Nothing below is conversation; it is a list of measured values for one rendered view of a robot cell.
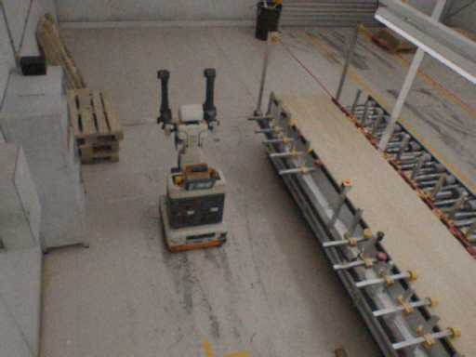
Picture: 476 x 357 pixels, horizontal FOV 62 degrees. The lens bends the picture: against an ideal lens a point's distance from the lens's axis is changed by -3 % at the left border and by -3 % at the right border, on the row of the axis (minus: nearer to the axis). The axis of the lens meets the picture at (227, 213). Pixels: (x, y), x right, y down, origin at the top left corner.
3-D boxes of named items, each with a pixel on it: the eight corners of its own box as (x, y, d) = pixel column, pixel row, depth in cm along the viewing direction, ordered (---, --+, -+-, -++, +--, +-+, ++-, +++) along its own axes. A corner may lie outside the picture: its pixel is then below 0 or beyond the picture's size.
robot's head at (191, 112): (204, 119, 368) (202, 102, 367) (180, 120, 363) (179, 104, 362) (201, 122, 382) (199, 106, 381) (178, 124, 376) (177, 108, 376)
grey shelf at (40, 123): (44, 254, 401) (-2, 118, 295) (46, 195, 462) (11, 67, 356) (88, 247, 412) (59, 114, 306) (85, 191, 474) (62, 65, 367)
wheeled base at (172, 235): (227, 245, 427) (229, 229, 410) (167, 254, 412) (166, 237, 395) (212, 203, 473) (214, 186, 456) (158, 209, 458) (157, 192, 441)
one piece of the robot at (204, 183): (217, 190, 382) (220, 179, 362) (179, 193, 374) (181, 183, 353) (214, 179, 386) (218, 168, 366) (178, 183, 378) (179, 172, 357)
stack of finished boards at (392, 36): (478, 46, 952) (482, 39, 941) (397, 47, 886) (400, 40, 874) (456, 34, 1004) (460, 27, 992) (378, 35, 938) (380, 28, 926)
